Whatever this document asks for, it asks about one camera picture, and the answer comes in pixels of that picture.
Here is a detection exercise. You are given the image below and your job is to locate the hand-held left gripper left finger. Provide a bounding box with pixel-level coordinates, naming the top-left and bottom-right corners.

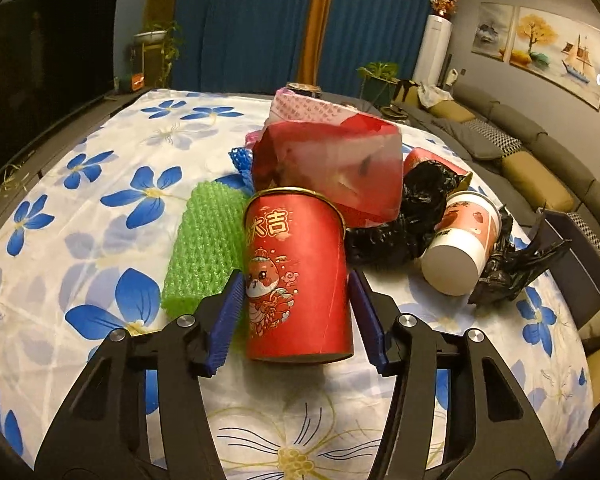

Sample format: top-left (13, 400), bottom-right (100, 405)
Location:
top-left (35, 269), bottom-right (246, 480)

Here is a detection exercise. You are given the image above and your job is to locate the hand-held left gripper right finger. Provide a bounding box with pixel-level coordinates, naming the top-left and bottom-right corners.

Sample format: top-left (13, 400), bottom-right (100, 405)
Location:
top-left (347, 269), bottom-right (556, 480)

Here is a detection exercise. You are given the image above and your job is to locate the red cartoon print paper can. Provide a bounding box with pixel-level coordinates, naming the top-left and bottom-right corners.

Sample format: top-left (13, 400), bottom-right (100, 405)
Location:
top-left (242, 187), bottom-right (355, 363)

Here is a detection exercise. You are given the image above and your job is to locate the blue foam net sleeve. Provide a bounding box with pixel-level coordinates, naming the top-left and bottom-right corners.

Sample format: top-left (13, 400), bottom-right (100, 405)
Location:
top-left (228, 146), bottom-right (256, 193)

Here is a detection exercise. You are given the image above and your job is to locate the dark grey bin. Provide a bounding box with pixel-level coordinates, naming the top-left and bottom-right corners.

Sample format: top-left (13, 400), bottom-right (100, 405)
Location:
top-left (532, 210), bottom-right (600, 328)

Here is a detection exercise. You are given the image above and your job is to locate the green foam net sleeve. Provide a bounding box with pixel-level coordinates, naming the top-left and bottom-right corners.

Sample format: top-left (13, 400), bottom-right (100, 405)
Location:
top-left (160, 182), bottom-right (251, 318)

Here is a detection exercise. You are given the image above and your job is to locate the crumpled black plastic bag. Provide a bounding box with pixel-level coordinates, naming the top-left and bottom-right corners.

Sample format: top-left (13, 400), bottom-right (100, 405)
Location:
top-left (467, 205), bottom-right (573, 306)
top-left (345, 160), bottom-right (473, 267)

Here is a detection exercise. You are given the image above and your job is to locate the white and red paper cup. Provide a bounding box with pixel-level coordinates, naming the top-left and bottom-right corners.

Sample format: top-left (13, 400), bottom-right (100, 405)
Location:
top-left (421, 191), bottom-right (503, 296)

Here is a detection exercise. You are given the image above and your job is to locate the red plastic bag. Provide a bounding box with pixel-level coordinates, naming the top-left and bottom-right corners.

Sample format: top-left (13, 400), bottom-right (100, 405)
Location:
top-left (251, 115), bottom-right (405, 231)

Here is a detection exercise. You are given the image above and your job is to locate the blue flower print tablecloth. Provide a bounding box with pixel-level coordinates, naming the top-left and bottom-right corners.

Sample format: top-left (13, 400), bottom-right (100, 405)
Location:
top-left (0, 89), bottom-right (593, 480)

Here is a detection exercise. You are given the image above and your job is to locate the large mustard cushion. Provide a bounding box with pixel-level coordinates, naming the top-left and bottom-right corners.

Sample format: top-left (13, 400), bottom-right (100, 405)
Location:
top-left (500, 151), bottom-right (576, 213)

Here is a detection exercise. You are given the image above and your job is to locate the pink plastic bag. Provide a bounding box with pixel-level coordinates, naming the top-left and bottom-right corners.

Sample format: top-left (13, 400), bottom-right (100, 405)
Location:
top-left (245, 88), bottom-right (362, 153)

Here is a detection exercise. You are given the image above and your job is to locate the large checkered cushion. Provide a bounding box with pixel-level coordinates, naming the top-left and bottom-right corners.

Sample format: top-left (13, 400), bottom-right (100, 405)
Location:
top-left (467, 120), bottom-right (524, 157)

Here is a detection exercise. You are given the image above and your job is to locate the small mustard cushion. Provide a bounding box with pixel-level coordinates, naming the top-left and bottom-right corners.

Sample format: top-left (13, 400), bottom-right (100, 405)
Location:
top-left (427, 101), bottom-right (476, 124)

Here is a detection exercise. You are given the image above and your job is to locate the white cloth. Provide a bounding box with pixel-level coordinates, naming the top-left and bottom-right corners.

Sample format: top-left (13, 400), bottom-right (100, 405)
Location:
top-left (417, 82), bottom-right (454, 107)

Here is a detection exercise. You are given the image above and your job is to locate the small brown stool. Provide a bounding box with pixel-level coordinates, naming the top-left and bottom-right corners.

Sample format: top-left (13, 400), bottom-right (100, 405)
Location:
top-left (286, 82), bottom-right (324, 99)

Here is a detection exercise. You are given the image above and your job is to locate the small checkered cushion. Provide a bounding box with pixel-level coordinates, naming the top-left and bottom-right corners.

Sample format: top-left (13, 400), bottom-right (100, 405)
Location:
top-left (565, 212), bottom-right (600, 286)

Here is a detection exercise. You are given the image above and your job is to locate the green potted plant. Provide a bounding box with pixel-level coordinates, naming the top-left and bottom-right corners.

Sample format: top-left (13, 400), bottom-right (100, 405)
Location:
top-left (356, 62), bottom-right (400, 102)

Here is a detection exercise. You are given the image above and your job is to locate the grey sofa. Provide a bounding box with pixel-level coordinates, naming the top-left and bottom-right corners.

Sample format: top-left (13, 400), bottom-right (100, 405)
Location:
top-left (390, 80), bottom-right (600, 411)

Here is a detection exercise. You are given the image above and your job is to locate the trailing green plant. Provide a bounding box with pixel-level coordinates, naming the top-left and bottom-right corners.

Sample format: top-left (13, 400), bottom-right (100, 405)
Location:
top-left (142, 21), bottom-right (183, 88)

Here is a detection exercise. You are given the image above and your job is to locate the white standing air conditioner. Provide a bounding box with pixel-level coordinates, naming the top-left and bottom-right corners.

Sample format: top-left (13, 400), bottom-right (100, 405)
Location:
top-left (412, 15), bottom-right (453, 88)

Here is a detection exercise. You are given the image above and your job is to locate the blue curtain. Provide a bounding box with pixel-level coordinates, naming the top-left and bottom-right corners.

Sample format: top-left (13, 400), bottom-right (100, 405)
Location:
top-left (320, 0), bottom-right (456, 97)
top-left (172, 0), bottom-right (317, 93)

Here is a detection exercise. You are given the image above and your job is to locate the orange curtain strip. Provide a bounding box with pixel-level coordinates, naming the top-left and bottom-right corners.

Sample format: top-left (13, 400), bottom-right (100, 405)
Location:
top-left (299, 0), bottom-right (337, 86)

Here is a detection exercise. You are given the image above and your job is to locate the black television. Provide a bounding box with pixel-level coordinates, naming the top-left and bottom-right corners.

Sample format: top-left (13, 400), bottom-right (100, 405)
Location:
top-left (0, 0), bottom-right (118, 191)

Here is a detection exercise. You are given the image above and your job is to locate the grey landscape painting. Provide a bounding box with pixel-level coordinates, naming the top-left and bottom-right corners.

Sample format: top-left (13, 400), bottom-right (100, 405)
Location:
top-left (472, 2), bottom-right (519, 63)

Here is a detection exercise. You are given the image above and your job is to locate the yellow tree and sailboat painting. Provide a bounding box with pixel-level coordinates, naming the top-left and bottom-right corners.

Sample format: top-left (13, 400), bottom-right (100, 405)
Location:
top-left (509, 7), bottom-right (600, 110)

